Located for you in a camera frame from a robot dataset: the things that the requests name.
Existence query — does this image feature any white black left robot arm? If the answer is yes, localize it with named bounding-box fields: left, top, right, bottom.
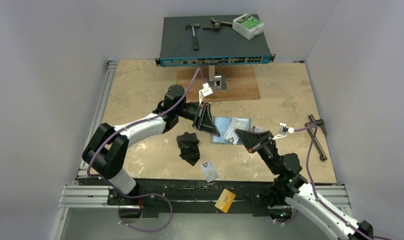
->
left=82, top=83, right=220, bottom=205

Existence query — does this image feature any small hammer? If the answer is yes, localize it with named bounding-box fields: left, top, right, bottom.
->
left=185, top=23, right=200, bottom=51

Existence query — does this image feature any brown wooden board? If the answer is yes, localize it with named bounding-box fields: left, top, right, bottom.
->
left=176, top=66, right=261, bottom=102

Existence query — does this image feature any single silver credit card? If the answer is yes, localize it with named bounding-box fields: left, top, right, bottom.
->
left=200, top=161, right=219, bottom=183

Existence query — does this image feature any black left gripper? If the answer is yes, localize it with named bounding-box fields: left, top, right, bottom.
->
left=175, top=102, right=220, bottom=136

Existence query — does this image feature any dark metal clamp tool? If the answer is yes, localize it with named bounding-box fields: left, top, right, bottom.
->
left=202, top=17, right=233, bottom=32

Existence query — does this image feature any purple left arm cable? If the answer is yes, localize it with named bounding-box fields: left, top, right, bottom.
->
left=86, top=67, right=208, bottom=178

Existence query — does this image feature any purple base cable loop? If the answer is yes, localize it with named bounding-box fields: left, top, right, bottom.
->
left=117, top=193, right=174, bottom=233

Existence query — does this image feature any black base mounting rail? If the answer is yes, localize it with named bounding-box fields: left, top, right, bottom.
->
left=107, top=178, right=294, bottom=222

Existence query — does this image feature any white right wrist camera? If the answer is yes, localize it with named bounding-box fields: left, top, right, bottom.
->
left=273, top=122, right=295, bottom=140

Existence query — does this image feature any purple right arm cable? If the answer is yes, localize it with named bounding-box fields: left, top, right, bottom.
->
left=293, top=124, right=392, bottom=240

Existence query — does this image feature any grey card holder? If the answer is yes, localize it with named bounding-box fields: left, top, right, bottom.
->
left=211, top=116, right=252, bottom=145

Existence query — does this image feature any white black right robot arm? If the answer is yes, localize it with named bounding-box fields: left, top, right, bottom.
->
left=235, top=129, right=374, bottom=240

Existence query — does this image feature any single orange credit card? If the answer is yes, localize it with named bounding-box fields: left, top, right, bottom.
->
left=214, top=188, right=236, bottom=214

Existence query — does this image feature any blue network switch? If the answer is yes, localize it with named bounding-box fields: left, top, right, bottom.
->
left=155, top=15, right=276, bottom=67

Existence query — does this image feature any white green plastic box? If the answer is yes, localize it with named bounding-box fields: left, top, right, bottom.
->
left=232, top=13, right=265, bottom=40

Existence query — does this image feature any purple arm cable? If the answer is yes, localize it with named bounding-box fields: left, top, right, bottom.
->
left=293, top=124, right=392, bottom=240
left=86, top=67, right=208, bottom=178

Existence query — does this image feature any black credit card stack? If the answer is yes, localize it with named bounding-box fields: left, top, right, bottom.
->
left=176, top=131, right=201, bottom=166

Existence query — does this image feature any metal crank handle tool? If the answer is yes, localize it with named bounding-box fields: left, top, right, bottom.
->
left=305, top=114, right=328, bottom=161

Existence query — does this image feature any grey metal stand base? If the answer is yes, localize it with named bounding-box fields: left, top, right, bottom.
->
left=208, top=65, right=228, bottom=92

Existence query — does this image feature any aluminium frame rail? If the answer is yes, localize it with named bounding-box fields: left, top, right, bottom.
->
left=49, top=60, right=119, bottom=240

